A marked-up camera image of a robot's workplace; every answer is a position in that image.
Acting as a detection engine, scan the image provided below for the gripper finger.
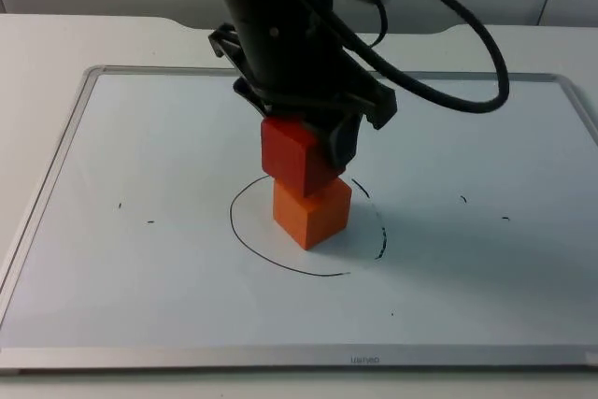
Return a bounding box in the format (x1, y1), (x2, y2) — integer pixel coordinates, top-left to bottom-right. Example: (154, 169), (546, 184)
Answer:
(232, 77), (275, 118)
(326, 112), (362, 177)

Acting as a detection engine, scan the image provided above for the thick black cable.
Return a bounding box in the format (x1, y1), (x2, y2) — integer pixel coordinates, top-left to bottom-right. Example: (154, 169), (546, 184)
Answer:
(336, 0), (511, 115)

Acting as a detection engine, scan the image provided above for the grey-framed whiteboard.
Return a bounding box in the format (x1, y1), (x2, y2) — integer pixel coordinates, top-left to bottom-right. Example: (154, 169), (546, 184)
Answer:
(0, 64), (598, 377)

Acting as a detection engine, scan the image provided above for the red cube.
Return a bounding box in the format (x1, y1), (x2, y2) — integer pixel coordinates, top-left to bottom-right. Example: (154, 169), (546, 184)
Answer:
(260, 116), (348, 199)

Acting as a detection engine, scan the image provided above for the orange cube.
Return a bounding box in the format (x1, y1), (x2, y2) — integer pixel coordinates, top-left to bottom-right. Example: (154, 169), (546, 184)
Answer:
(272, 177), (353, 251)

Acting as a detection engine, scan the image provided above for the thin black cable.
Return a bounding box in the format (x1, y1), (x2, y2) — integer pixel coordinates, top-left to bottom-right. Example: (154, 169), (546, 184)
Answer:
(343, 0), (390, 50)

